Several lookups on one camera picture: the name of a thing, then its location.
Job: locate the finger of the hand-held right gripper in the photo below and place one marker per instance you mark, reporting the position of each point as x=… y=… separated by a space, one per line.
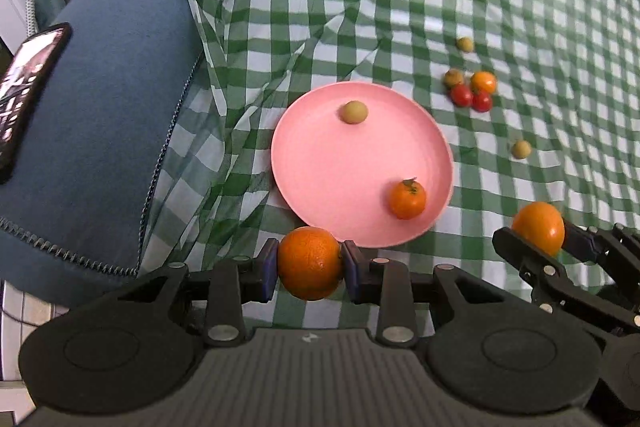
x=575 y=237
x=525 y=252

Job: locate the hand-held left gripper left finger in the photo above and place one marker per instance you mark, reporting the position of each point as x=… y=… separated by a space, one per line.
x=270 y=269

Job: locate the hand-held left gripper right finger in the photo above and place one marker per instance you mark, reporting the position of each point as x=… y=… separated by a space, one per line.
x=350 y=272

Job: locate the smooth orange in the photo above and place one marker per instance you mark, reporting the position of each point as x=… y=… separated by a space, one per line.
x=539 y=227

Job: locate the large rough-skinned orange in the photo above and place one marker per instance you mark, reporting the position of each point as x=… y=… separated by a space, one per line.
x=310 y=263

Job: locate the pink plate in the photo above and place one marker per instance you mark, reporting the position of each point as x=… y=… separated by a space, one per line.
x=350 y=157

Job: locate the small orange with stem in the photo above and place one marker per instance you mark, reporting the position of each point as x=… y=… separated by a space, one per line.
x=407 y=199

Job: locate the yellow-green round fruit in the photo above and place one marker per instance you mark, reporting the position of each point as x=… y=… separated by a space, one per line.
x=465 y=44
x=521 y=149
x=355 y=112

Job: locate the red cherry tomato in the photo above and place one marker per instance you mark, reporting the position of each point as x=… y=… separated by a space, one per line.
x=461 y=96
x=482 y=102

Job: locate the orange cherry tomato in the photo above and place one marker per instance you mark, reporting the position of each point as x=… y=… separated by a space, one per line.
x=483 y=81

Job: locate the brownish yellow round fruit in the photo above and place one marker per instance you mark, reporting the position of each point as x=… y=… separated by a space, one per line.
x=453 y=77

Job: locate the blue cushion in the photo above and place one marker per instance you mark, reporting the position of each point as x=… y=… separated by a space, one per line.
x=100 y=117

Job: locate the black smartphone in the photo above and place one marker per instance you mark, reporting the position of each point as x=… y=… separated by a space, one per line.
x=25 y=92

